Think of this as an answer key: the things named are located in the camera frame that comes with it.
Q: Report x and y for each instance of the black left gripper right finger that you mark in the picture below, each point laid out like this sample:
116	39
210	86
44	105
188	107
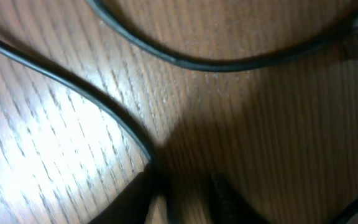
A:
227	206

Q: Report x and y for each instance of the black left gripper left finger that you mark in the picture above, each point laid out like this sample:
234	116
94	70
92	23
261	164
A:
131	206

